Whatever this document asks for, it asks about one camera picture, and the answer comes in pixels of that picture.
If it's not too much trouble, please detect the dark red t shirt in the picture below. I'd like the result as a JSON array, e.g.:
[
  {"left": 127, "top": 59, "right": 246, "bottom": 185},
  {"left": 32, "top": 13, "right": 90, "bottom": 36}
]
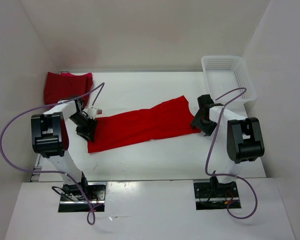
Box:
[{"left": 43, "top": 72, "right": 93, "bottom": 105}]

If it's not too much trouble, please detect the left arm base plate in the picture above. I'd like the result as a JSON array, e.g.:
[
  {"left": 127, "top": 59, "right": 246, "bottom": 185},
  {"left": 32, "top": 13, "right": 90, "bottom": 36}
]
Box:
[{"left": 51, "top": 183, "right": 106, "bottom": 213}]

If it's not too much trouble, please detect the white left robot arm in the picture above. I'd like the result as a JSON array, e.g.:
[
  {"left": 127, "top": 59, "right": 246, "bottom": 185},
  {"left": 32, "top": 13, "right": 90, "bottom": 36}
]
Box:
[{"left": 31, "top": 98, "right": 98, "bottom": 200}]

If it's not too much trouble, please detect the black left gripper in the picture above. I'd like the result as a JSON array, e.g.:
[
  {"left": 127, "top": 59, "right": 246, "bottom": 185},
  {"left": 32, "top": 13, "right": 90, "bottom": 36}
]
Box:
[{"left": 68, "top": 112, "right": 99, "bottom": 143}]

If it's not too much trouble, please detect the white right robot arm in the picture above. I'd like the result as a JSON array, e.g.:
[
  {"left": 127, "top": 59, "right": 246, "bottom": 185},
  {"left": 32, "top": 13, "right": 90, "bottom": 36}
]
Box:
[{"left": 191, "top": 94, "right": 265, "bottom": 197}]

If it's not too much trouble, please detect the bright red t shirt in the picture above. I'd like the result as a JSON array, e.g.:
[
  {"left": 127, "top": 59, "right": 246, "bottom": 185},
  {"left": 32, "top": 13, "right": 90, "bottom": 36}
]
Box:
[{"left": 87, "top": 95, "right": 201, "bottom": 154}]

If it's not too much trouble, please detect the pink red t shirt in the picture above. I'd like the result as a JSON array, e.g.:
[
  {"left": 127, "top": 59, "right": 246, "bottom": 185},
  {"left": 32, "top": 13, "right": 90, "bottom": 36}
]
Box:
[{"left": 60, "top": 72, "right": 93, "bottom": 78}]

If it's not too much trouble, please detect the white plastic laundry basket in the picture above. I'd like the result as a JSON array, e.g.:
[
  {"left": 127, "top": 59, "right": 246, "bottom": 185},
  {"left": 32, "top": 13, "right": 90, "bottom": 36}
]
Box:
[{"left": 201, "top": 55, "right": 257, "bottom": 104}]

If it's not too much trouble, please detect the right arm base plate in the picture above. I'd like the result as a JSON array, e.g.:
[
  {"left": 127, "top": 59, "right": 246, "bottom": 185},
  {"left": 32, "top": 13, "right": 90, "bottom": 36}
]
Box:
[{"left": 193, "top": 177, "right": 241, "bottom": 211}]

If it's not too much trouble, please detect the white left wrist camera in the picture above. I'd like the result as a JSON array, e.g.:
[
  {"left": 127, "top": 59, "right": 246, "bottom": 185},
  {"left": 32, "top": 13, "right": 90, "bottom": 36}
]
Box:
[{"left": 87, "top": 107, "right": 103, "bottom": 119}]

